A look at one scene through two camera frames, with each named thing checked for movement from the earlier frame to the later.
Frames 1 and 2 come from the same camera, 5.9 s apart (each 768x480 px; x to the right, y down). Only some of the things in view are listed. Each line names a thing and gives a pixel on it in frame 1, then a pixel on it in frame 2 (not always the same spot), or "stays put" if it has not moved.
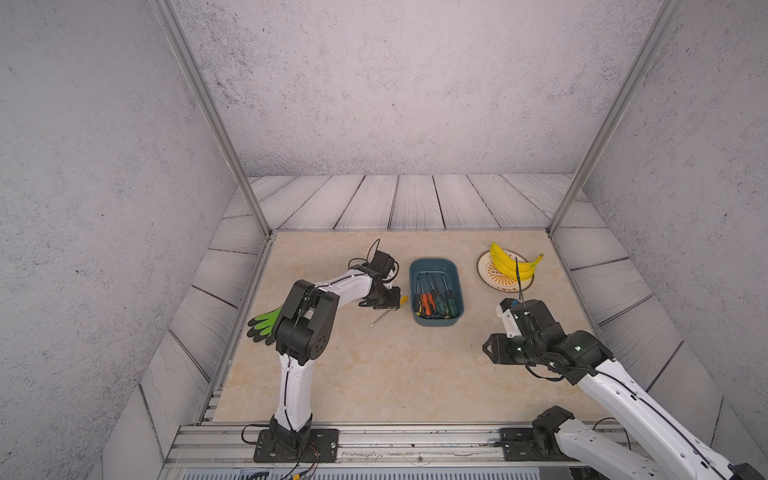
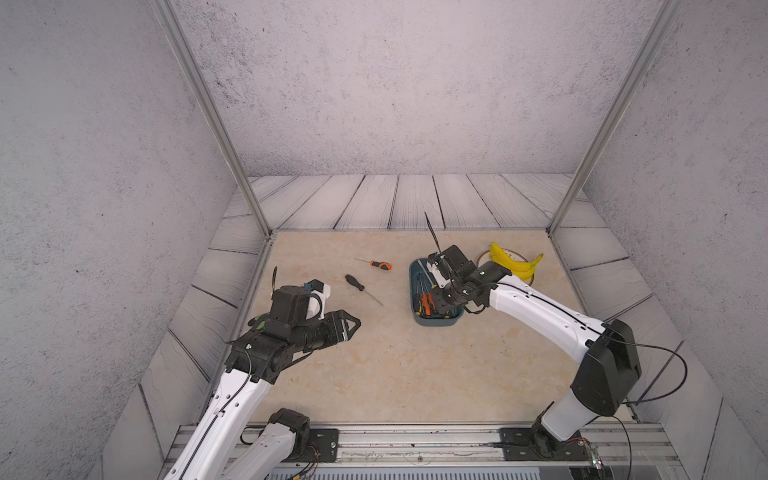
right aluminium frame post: x=664 y=18 stays put
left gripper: x=394 y=302 to x=337 y=329
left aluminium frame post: x=194 y=74 stays put
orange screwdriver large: x=424 y=300 stays put
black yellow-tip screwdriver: x=417 y=298 stays put
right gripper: x=497 y=348 to x=441 y=305
